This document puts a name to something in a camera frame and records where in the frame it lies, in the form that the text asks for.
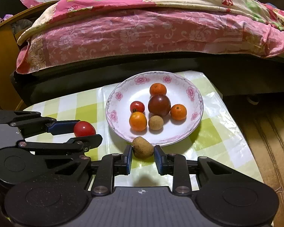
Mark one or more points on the dark bed frame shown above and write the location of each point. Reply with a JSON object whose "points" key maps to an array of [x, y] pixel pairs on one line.
{"points": [[85, 73]]}

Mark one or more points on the large dark red tomato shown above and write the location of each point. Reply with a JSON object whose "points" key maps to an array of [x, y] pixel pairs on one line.
{"points": [[159, 105]]}

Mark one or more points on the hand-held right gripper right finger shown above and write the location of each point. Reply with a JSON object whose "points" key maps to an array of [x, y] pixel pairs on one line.
{"points": [[158, 160]]}

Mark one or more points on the red cherry tomato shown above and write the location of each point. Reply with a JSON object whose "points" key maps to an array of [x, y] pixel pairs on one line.
{"points": [[84, 129], [137, 106]]}

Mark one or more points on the pink floral blanket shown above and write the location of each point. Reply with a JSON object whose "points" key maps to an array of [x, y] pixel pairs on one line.
{"points": [[142, 30]]}

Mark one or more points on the oval brown kiwi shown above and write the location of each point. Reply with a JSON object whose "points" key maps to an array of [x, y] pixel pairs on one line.
{"points": [[143, 148]]}

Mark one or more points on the small orange mandarin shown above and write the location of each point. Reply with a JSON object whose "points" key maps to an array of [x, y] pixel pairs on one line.
{"points": [[158, 89]]}

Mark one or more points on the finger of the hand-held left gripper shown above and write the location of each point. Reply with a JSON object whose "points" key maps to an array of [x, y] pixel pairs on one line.
{"points": [[94, 141], [61, 127]]}

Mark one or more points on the green checkered tablecloth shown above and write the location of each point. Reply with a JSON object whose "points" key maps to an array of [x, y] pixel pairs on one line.
{"points": [[217, 132]]}

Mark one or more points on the white floral-rim plate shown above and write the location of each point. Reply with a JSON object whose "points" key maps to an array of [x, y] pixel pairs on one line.
{"points": [[154, 108]]}

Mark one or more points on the brown striped floor mat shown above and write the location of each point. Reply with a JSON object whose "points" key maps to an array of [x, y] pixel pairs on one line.
{"points": [[269, 151]]}

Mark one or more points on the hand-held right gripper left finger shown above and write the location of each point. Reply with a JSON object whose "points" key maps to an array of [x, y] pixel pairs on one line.
{"points": [[127, 161]]}

